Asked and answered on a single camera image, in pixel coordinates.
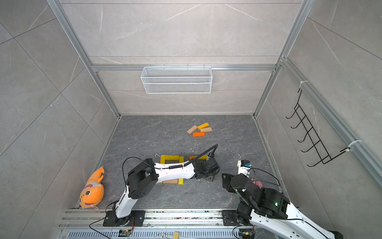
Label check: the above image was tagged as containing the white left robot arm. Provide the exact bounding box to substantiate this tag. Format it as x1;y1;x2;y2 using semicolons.
114;157;220;219

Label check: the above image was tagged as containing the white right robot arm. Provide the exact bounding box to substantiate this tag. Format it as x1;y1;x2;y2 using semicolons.
222;173;344;239

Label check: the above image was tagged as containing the pink toy figure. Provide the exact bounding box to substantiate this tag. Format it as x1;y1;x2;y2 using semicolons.
251;178;263;188

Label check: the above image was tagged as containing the tan wooden block angled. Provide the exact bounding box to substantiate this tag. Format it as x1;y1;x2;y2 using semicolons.
187;125;198;134

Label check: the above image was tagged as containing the amber yellow block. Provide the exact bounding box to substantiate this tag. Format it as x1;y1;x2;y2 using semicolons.
198;122;210;129

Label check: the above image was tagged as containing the orange plush toy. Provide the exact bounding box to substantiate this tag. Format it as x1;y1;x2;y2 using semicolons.
79;166;105;208

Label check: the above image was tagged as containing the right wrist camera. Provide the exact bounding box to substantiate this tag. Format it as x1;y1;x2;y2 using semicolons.
237;160;251;177

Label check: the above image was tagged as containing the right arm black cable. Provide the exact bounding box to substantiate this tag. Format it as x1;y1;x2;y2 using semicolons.
247;167;282;187

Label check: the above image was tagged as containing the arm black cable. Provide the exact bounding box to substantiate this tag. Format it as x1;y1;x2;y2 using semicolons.
121;143;219;186
247;167;282;187

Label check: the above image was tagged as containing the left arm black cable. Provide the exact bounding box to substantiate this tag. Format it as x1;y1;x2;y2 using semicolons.
121;143;219;186

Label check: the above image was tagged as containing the black wire hook rack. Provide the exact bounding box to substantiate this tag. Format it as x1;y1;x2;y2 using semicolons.
286;89;351;167

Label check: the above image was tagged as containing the white wire mesh basket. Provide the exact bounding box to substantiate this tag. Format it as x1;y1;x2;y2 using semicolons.
141;66;213;94

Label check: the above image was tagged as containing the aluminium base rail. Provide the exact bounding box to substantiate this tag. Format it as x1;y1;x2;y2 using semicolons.
56;208;311;239

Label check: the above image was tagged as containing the aluminium frame post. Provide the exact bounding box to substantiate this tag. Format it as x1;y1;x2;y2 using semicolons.
47;0;121;119

